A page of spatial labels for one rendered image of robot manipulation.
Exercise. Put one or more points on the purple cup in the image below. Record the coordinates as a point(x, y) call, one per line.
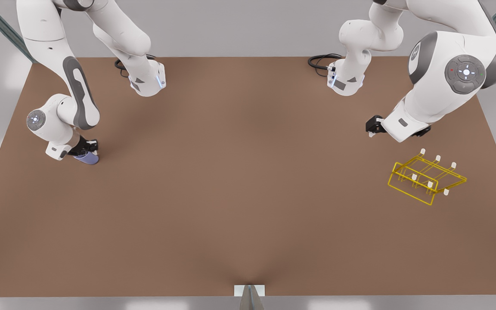
point(88, 158)

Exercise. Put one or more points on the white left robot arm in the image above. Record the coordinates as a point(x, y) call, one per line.
point(441, 86)

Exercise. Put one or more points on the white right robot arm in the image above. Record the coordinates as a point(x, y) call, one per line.
point(41, 26)

